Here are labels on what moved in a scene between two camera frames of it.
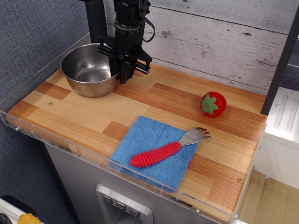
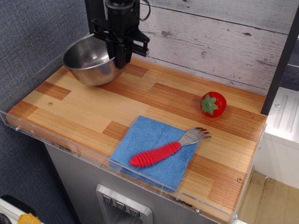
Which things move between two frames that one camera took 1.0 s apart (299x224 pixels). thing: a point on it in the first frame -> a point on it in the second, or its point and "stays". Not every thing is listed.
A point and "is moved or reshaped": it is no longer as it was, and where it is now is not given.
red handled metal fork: (194, 136) stays
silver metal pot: (87, 70) is moved or reshaped
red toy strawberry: (213, 104) stays
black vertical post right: (283, 62) stays
